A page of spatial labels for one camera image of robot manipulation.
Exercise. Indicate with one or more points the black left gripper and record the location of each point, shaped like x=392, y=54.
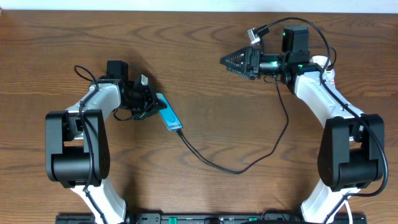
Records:
x=150, y=104

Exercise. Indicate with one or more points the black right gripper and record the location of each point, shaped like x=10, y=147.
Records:
x=252, y=71

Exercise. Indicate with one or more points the turquoise screen smartphone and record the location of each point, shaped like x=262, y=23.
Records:
x=168, y=115

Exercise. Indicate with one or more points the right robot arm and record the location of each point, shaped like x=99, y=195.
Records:
x=351, y=154

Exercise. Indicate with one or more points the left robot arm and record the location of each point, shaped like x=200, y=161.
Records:
x=76, y=145

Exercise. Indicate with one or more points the white charger plug adapter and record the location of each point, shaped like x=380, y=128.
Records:
x=321, y=61

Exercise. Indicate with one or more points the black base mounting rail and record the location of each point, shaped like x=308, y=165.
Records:
x=156, y=218

